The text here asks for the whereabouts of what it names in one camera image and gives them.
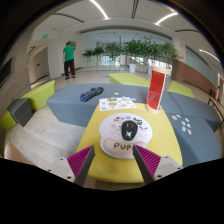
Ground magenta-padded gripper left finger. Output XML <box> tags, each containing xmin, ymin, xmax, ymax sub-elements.
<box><xmin>46</xmin><ymin>144</ymin><xmax>96</xmax><ymax>187</ymax></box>

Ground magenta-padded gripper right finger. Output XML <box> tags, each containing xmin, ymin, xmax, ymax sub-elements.
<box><xmin>132</xmin><ymin>144</ymin><xmax>184</xmax><ymax>185</ymax></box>

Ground black computer mouse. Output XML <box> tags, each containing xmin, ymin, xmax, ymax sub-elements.
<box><xmin>120</xmin><ymin>119</ymin><xmax>139</xmax><ymax>142</ymax></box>

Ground white puppy print mouse pad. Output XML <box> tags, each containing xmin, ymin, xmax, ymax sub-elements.
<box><xmin>98</xmin><ymin>112</ymin><xmax>153</xmax><ymax>160</ymax></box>

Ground small stickers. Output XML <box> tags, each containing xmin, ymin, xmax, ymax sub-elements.
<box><xmin>170</xmin><ymin>113</ymin><xmax>193</xmax><ymax>136</ymax></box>

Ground grey sofa module with stickers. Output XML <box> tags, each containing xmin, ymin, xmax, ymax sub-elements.
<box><xmin>168</xmin><ymin>113</ymin><xmax>223</xmax><ymax>168</ymax></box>

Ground long grey sofa module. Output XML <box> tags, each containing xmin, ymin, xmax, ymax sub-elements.
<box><xmin>46</xmin><ymin>82</ymin><xmax>174</xmax><ymax>128</ymax></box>

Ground tan seat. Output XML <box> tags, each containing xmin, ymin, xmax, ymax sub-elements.
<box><xmin>3</xmin><ymin>143</ymin><xmax>31</xmax><ymax>165</ymax></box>

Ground white sticker sheet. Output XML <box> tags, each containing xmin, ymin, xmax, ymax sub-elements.
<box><xmin>98</xmin><ymin>96</ymin><xmax>138</xmax><ymax>112</ymax></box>

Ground folded dark blue umbrella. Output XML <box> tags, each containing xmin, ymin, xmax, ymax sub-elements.
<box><xmin>79</xmin><ymin>86</ymin><xmax>105</xmax><ymax>103</ymax></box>

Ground red display tower wooden ends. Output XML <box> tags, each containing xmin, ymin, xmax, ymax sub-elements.
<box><xmin>145</xmin><ymin>64</ymin><xmax>172</xmax><ymax>115</ymax></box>

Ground yellow-green ottoman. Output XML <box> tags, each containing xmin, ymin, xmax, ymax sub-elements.
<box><xmin>166</xmin><ymin>80</ymin><xmax>195</xmax><ymax>99</ymax></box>
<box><xmin>108</xmin><ymin>72</ymin><xmax>151</xmax><ymax>88</ymax></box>

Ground yellow-green seat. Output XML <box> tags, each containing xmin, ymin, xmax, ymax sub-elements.
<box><xmin>0</xmin><ymin>79</ymin><xmax>57</xmax><ymax>132</ymax></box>

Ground small dark grey seat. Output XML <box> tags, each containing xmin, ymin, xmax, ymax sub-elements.
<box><xmin>6</xmin><ymin>97</ymin><xmax>34</xmax><ymax>128</ymax></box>

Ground wooden bench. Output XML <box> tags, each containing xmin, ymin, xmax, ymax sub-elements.
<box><xmin>207</xmin><ymin>96</ymin><xmax>224</xmax><ymax>129</ymax></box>

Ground brown wooden counter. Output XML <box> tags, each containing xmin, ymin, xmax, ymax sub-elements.
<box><xmin>171</xmin><ymin>59</ymin><xmax>218</xmax><ymax>96</ymax></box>

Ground person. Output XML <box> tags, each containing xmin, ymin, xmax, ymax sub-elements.
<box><xmin>62</xmin><ymin>40</ymin><xmax>77</xmax><ymax>80</ymax></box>

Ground potted green plants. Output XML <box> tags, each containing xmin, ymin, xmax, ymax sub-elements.
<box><xmin>82</xmin><ymin>36</ymin><xmax>180</xmax><ymax>75</ymax></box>

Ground ceiling light strips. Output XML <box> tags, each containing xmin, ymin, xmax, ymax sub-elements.
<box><xmin>89</xmin><ymin>0</ymin><xmax>221</xmax><ymax>63</ymax></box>

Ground black wall screen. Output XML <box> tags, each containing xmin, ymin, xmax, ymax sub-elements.
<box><xmin>0</xmin><ymin>58</ymin><xmax>14</xmax><ymax>88</ymax></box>

